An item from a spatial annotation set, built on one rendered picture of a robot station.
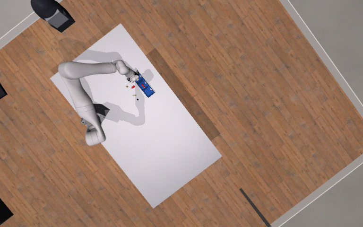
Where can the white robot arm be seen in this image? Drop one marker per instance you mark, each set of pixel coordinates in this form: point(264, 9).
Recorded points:
point(70, 72)

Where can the blue rack of bins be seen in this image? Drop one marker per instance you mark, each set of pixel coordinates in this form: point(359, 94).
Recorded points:
point(147, 90)

